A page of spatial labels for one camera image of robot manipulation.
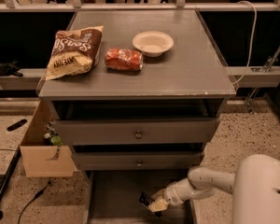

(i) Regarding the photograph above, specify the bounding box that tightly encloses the grey open bottom drawer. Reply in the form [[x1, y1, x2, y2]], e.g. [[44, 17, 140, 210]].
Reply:
[[85, 170, 197, 224]]

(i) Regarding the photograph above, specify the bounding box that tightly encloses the black floor cable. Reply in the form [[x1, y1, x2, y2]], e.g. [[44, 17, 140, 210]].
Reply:
[[16, 177, 51, 224]]

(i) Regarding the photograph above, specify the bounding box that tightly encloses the grey middle drawer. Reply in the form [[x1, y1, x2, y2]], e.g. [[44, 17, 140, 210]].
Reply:
[[72, 151, 204, 171]]

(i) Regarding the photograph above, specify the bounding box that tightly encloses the white cable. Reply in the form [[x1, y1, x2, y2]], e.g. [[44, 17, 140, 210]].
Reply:
[[231, 0, 258, 86]]

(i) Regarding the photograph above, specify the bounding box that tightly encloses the black cloth item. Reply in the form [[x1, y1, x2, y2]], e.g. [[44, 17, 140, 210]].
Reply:
[[0, 61, 23, 77]]

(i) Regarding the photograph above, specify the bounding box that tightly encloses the green bottle in box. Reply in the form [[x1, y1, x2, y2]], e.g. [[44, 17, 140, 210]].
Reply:
[[44, 121, 63, 147]]

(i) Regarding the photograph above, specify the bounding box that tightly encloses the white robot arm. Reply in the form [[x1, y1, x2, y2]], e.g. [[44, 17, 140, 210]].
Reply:
[[147, 154, 280, 224]]

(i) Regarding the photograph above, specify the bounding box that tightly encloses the dark chocolate rxbar wrapper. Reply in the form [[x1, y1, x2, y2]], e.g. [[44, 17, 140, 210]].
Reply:
[[139, 192, 155, 207]]

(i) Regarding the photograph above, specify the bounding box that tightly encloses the black marker on floor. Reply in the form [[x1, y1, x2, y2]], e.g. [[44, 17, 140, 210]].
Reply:
[[7, 119, 27, 132]]

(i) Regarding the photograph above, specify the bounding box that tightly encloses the brown white chip bag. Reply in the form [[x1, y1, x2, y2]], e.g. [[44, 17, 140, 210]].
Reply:
[[45, 26, 104, 80]]

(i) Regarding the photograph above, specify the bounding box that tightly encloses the grey top drawer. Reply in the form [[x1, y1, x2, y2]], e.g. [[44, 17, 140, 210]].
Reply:
[[54, 119, 219, 146]]

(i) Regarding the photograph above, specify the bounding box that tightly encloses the grey drawer cabinet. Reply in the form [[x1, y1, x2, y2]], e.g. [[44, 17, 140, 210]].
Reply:
[[35, 8, 237, 224]]

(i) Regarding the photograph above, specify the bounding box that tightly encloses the white paper bowl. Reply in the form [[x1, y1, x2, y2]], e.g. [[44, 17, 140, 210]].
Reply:
[[133, 31, 174, 57]]

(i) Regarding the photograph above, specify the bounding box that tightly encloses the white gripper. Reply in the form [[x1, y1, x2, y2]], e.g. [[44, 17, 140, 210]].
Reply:
[[148, 178, 193, 212]]

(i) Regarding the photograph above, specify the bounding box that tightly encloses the cardboard box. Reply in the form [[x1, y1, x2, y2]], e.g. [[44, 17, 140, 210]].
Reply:
[[20, 102, 76, 177]]

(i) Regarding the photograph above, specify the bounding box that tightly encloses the crushed red soda can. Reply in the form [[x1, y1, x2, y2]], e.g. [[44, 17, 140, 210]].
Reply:
[[105, 49, 143, 71]]

